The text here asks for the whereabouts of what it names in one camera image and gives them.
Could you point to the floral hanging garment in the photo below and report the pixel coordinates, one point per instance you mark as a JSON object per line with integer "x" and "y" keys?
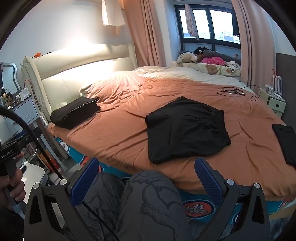
{"x": 191, "y": 20}

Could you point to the pink cloth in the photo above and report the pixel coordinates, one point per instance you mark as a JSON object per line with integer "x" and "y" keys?
{"x": 212, "y": 61}

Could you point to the black framed window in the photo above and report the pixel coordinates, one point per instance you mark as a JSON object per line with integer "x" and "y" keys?
{"x": 219, "y": 20}

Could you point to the orange fleece blanket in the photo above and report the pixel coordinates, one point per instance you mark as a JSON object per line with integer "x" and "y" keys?
{"x": 120, "y": 129}

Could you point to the person's left hand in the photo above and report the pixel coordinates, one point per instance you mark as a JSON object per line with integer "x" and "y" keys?
{"x": 16, "y": 187}

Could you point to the pink curtain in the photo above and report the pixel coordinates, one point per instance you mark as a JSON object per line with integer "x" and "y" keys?
{"x": 148, "y": 34}
{"x": 254, "y": 41}

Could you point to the white bedside table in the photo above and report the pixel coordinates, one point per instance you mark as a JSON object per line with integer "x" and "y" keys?
{"x": 276, "y": 105}

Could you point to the folded black garment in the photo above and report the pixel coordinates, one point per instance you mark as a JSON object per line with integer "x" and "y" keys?
{"x": 74, "y": 113}

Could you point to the black plush toy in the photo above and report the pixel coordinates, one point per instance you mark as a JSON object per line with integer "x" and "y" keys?
{"x": 203, "y": 49}

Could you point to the cream padded bed headboard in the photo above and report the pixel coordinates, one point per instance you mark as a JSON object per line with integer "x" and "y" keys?
{"x": 69, "y": 69}

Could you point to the silver framed mirror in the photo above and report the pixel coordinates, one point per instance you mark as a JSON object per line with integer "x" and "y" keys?
{"x": 10, "y": 76}

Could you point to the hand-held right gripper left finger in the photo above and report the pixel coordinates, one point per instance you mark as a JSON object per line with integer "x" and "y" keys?
{"x": 85, "y": 181}

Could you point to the teal patterned bedsheet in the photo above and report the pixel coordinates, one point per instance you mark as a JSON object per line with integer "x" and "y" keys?
{"x": 198, "y": 208}

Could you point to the cream duvet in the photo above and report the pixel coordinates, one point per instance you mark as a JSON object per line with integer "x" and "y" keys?
{"x": 175, "y": 74}

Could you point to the grey blue nightstand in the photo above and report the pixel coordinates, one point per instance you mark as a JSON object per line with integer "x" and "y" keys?
{"x": 25, "y": 109}

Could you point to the grey pillow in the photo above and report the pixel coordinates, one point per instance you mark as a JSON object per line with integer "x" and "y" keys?
{"x": 222, "y": 55}

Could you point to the white stool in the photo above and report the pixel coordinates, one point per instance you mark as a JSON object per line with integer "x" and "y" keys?
{"x": 34, "y": 173}

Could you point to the person's grey printed trousers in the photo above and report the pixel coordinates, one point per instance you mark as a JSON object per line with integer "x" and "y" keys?
{"x": 148, "y": 208}

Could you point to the cream plush dog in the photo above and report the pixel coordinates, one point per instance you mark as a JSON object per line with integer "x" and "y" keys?
{"x": 186, "y": 58}

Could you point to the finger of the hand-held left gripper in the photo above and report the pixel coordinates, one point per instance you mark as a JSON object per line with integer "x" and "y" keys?
{"x": 32, "y": 134}

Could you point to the bear print bedding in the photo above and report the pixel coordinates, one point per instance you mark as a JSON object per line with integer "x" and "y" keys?
{"x": 210, "y": 69}

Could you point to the white hanging garment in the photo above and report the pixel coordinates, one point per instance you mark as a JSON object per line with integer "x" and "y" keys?
{"x": 112, "y": 14}

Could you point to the small orange toy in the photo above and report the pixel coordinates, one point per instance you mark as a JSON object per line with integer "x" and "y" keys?
{"x": 38, "y": 55}

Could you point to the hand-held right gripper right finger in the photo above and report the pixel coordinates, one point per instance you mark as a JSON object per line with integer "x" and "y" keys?
{"x": 208, "y": 179}

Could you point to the flat black garment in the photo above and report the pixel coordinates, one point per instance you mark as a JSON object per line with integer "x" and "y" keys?
{"x": 285, "y": 143}

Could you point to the black pants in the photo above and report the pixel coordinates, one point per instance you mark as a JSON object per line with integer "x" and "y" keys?
{"x": 185, "y": 129}

